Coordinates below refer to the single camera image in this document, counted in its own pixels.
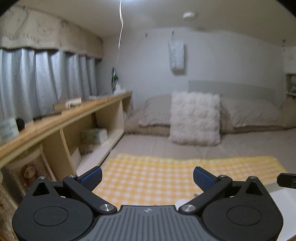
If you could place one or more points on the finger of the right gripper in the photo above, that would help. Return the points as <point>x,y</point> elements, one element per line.
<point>287,180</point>

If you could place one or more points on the tissue box on shelf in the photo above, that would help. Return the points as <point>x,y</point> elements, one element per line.
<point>94,136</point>

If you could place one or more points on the beige embroidered valance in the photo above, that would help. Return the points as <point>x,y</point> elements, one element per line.
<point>23,27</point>

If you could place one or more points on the beige bed pillow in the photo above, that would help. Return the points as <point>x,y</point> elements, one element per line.
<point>157,111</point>
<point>240,113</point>

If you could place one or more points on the beige right bed pillow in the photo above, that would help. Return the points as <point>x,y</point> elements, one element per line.
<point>240,113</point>

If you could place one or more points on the wooden side shelf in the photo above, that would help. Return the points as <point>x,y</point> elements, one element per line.
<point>60,135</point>

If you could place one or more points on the framed teddy picture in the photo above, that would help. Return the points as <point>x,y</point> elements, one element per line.
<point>28,167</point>

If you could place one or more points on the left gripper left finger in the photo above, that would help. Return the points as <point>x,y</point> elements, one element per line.
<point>81,187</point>

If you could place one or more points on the grey window curtain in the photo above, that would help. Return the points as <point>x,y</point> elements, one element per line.
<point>33,81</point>

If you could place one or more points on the white shallow box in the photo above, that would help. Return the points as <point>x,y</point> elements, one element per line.
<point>285,200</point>

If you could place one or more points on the white ceiling light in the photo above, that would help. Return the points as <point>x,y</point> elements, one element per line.
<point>189,15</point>

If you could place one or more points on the yellow checkered blanket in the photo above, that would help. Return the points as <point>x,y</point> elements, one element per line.
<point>146,180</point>

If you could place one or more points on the green glass bottle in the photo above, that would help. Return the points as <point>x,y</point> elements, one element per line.
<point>114,80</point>

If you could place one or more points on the white right shelf unit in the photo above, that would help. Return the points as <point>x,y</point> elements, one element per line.
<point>289,68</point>

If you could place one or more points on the beige left bed pillow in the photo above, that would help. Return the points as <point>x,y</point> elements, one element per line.
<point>157,111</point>

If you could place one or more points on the beige rolled duvet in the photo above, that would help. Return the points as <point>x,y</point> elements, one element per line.
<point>132,127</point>

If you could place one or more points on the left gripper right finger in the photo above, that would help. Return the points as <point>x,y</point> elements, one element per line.
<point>213,188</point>

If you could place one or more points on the small sign on shelf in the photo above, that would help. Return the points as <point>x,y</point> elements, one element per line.
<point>73,103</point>

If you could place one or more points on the white fluffy pillow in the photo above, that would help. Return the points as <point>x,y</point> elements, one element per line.
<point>195,118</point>

